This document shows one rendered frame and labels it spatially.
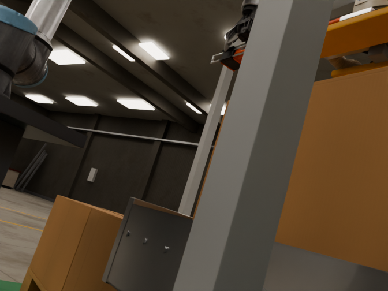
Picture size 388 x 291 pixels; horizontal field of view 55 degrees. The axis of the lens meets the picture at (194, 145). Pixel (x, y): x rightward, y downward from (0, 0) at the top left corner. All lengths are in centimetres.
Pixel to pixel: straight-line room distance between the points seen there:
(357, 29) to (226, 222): 70
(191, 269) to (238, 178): 10
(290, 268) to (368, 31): 61
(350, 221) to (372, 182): 7
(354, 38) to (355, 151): 37
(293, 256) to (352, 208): 18
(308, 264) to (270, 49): 27
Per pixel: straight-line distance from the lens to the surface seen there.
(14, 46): 124
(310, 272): 50
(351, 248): 65
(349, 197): 67
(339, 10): 427
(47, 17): 146
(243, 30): 147
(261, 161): 36
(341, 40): 100
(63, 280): 168
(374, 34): 97
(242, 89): 40
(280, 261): 53
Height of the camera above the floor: 58
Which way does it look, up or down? 12 degrees up
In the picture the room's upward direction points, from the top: 17 degrees clockwise
